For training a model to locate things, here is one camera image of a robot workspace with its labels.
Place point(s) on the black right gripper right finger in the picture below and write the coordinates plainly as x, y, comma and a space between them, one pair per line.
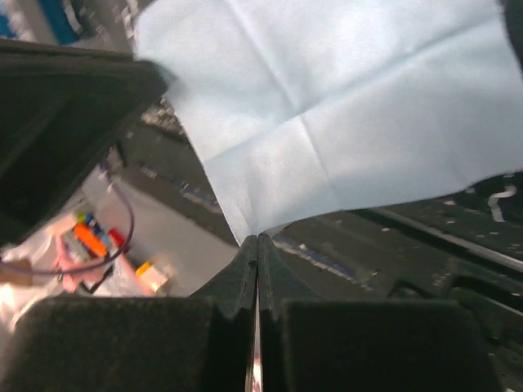
311, 344

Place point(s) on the blue grey brick block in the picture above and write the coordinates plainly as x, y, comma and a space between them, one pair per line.
48, 22

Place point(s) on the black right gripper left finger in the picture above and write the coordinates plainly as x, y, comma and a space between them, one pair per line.
203, 342

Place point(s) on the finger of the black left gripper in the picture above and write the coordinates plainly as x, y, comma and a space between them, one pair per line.
62, 108

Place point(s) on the light blue cloth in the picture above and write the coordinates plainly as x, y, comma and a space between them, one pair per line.
300, 108

